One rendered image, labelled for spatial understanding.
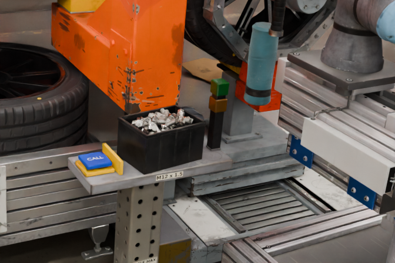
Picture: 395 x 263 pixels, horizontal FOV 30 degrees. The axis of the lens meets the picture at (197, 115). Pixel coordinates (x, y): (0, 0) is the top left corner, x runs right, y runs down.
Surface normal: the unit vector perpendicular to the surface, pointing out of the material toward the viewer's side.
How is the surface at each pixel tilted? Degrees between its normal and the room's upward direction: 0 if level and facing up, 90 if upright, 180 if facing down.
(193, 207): 0
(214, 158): 0
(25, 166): 90
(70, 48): 90
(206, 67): 12
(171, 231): 0
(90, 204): 90
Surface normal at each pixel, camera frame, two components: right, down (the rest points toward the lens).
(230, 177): 0.49, 0.38
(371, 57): 0.39, 0.10
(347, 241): 0.09, -0.92
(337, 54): -0.62, -0.06
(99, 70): -0.87, 0.12
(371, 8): -0.95, 0.04
